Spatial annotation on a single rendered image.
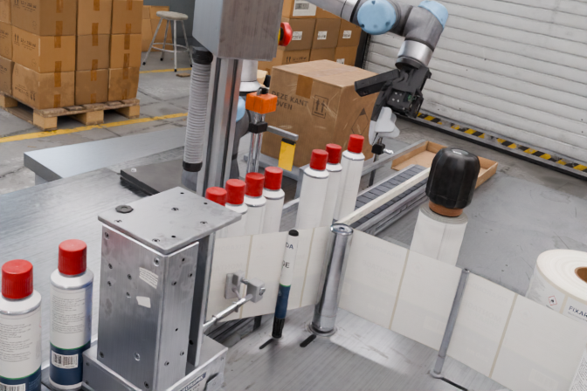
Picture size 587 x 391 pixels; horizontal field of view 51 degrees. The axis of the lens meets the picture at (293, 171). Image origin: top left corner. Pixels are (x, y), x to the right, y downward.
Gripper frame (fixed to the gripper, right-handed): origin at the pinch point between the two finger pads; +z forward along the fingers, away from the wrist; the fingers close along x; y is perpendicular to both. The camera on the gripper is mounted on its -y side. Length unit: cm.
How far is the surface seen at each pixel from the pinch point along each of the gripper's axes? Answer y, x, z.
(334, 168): 2.7, -16.7, 11.7
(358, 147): 1.7, -8.0, 4.3
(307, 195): 1.3, -20.6, 19.5
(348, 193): 1.8, -3.6, 14.3
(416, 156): -13, 71, -14
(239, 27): -1, -59, 2
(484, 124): -84, 401, -128
